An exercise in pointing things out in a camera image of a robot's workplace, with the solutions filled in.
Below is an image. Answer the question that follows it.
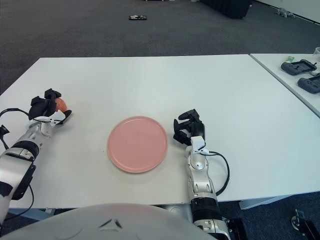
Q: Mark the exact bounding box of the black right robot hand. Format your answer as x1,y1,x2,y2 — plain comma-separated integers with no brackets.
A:
173,108,207,154

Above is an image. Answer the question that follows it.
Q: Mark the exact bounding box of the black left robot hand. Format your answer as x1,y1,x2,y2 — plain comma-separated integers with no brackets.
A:
28,87,73,126

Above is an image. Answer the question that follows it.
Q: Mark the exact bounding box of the red yellow apple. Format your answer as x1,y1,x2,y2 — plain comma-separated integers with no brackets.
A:
54,97,69,113

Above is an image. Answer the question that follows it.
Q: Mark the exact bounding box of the pink round plate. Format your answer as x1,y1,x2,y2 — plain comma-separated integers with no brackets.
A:
107,115,169,174

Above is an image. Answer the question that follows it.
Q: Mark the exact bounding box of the white table support beam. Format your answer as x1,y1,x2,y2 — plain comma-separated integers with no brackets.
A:
238,196,278,210
7,207,56,222

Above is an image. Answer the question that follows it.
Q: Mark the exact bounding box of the dark grey game controller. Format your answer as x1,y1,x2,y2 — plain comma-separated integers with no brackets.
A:
280,59,318,76
297,76,320,95

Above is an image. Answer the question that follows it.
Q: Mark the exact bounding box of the grey robot torso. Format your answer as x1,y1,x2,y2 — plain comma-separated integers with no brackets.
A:
0,202,213,240

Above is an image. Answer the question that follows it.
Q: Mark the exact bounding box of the black ribbed furniture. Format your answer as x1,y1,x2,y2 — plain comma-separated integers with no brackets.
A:
199,0,252,20

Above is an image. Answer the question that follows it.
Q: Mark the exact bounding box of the black stand with caster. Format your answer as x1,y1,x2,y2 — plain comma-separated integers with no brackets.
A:
290,208,320,240

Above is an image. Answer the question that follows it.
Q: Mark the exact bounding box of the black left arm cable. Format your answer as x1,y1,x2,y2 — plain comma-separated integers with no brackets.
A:
0,107,35,151

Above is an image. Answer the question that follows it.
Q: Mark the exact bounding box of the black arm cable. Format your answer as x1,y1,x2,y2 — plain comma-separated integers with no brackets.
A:
206,151,230,196
0,107,35,151

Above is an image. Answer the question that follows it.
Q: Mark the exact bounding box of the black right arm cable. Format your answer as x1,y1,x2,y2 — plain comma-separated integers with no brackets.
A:
206,151,230,196

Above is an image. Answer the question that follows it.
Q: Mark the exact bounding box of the black metal base plate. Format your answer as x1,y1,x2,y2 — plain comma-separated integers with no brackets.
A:
224,218,249,240

